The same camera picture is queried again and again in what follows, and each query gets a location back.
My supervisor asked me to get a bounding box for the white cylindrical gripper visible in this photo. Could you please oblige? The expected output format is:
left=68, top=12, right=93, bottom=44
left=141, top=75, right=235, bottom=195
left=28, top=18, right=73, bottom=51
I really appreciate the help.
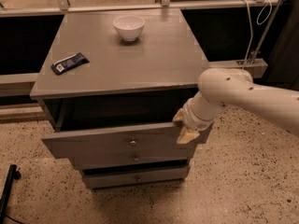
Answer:
left=172, top=98, right=215, bottom=145

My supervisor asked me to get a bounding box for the grey top drawer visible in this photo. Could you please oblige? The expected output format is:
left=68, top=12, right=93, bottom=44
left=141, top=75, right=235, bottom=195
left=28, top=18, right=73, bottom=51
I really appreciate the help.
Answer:
left=42, top=122, right=211, bottom=158

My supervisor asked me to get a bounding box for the grey drawer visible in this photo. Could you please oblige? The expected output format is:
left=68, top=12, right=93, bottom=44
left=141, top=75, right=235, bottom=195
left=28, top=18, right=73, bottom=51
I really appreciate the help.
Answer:
left=42, top=122, right=211, bottom=158
left=82, top=165, right=190, bottom=189
left=69, top=154, right=190, bottom=170

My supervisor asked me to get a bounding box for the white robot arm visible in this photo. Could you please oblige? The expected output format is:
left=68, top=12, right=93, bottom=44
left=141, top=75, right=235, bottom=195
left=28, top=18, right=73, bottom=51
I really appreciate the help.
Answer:
left=173, top=68, right=299, bottom=145

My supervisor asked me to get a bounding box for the grey middle drawer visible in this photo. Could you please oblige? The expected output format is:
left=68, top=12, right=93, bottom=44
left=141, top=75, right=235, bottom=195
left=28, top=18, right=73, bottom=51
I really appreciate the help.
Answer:
left=69, top=154, right=190, bottom=170

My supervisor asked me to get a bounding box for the grey wooden drawer cabinet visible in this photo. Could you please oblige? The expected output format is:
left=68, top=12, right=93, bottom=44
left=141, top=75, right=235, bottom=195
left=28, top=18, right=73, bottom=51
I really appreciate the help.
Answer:
left=30, top=8, right=208, bottom=177

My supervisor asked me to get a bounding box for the grey bottom drawer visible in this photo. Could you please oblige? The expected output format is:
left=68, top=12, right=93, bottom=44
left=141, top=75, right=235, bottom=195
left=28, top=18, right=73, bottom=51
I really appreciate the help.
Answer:
left=82, top=165, right=190, bottom=189

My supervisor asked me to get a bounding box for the diagonal metal strut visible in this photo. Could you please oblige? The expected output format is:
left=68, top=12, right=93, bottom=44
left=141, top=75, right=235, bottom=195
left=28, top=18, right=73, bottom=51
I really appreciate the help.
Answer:
left=242, top=0, right=284, bottom=64

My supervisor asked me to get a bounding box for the white ceramic bowl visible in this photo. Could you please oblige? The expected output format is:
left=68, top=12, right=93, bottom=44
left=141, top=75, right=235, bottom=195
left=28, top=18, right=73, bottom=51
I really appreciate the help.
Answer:
left=113, top=15, right=145, bottom=41

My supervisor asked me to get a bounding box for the dark blue snack wrapper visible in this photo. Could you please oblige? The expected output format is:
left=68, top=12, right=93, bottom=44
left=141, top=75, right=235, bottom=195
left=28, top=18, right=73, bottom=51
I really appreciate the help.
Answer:
left=50, top=52, right=89, bottom=76

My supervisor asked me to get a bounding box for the black stand leg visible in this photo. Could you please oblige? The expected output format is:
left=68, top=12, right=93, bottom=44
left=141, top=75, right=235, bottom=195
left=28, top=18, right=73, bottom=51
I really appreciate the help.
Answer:
left=0, top=164, right=21, bottom=224

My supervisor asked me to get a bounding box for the metal railing frame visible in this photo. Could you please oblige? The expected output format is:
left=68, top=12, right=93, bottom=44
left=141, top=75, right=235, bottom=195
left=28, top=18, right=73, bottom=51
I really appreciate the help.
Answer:
left=0, top=0, right=289, bottom=98

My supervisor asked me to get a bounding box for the white hanging cable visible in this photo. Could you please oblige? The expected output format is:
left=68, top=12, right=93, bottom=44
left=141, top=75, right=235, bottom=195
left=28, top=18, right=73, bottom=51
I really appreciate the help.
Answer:
left=241, top=0, right=273, bottom=70

